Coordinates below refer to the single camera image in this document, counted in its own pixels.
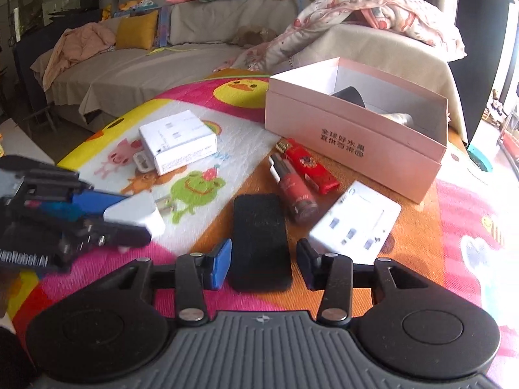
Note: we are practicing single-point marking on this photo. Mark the black hair dryer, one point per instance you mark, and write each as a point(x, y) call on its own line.
point(349, 96)

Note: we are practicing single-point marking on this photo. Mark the teal basin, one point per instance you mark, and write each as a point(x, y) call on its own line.
point(478, 158)

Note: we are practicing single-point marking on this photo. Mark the pink cardboard box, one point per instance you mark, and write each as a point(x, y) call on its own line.
point(344, 146)

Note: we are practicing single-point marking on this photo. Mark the yellow duck toy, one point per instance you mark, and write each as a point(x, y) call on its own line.
point(129, 5)

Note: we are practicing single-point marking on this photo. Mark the white power strip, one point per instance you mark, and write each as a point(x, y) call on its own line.
point(357, 219)

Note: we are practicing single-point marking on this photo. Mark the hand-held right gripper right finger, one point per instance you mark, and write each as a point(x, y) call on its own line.
point(306, 259)

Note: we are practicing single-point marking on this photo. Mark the red packet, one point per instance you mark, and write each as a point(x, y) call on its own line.
point(314, 166)

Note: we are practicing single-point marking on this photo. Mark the pink printed blanket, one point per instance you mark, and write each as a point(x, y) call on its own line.
point(405, 12)

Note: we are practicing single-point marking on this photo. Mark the small white adapter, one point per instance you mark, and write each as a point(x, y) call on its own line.
point(142, 161)

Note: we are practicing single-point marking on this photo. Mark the pink crumpled cloth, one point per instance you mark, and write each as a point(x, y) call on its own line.
point(77, 44)

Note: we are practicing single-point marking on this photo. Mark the white charger plug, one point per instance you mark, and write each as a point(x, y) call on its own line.
point(138, 212)

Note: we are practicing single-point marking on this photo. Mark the colourful cartoon play mat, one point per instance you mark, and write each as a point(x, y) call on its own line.
point(405, 227)

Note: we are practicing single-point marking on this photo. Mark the white labelled box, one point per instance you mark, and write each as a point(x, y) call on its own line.
point(178, 137)

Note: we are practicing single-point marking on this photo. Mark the dark wooden stool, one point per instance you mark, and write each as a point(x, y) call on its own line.
point(40, 117)

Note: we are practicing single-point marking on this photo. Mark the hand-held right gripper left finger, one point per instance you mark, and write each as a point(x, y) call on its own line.
point(221, 261)

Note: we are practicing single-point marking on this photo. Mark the yellow cushion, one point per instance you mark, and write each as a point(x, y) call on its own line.
point(136, 30)

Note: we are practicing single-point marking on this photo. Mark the glass tank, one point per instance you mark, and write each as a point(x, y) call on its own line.
point(52, 8)

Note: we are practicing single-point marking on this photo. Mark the dark red bottle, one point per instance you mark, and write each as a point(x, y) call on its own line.
point(298, 192)

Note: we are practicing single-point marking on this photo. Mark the black rectangular case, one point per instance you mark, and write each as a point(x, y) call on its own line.
point(259, 243)

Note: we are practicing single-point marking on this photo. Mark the beige sofa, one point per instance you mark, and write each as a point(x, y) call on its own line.
point(133, 69)

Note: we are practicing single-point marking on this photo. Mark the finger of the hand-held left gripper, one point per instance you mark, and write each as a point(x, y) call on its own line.
point(93, 201)
point(121, 236)

